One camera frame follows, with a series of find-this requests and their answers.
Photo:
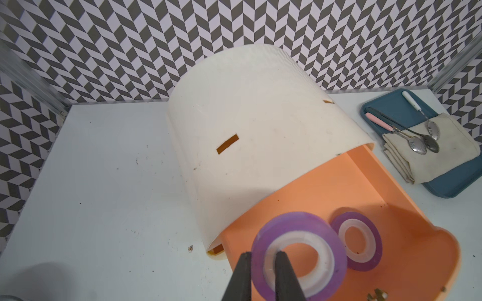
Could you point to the black handled spoon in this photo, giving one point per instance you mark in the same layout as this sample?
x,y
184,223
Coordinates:
x,y
430,143

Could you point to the purple tape roll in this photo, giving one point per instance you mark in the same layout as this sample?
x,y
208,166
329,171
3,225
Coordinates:
x,y
299,227
371,256

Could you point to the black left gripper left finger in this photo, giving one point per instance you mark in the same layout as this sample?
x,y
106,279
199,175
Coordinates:
x,y
240,286

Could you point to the white round drawer cabinet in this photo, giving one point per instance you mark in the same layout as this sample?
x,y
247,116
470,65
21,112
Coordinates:
x,y
244,123

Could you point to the teal tray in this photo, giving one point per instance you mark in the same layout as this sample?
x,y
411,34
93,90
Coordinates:
x,y
448,185

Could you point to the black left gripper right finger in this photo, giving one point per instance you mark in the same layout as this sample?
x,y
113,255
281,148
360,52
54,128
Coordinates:
x,y
287,287

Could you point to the pink handled spoon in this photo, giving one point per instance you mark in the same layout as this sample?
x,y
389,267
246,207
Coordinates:
x,y
415,143

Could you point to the beige folded cloth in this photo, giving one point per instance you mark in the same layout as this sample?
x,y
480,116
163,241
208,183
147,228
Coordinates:
x,y
456,148

